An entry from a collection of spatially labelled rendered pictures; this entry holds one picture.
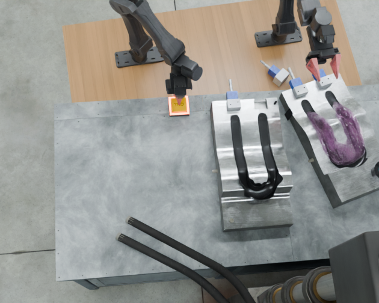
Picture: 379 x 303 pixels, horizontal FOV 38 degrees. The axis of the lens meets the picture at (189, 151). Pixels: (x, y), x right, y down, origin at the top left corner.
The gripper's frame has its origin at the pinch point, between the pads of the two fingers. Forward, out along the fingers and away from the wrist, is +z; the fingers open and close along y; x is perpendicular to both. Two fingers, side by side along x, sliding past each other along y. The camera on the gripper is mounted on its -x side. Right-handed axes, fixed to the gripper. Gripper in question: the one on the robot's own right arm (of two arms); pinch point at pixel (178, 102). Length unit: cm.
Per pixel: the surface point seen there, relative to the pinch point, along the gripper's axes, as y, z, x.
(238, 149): 21.0, 8.8, -21.1
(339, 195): 56, 17, -41
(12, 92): -88, 47, 85
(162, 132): -7.2, 9.3, -6.9
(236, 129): 21.2, 4.3, -14.2
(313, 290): 24, -18, -105
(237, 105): 22.1, -3.2, -8.9
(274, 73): 40.1, -5.2, 9.0
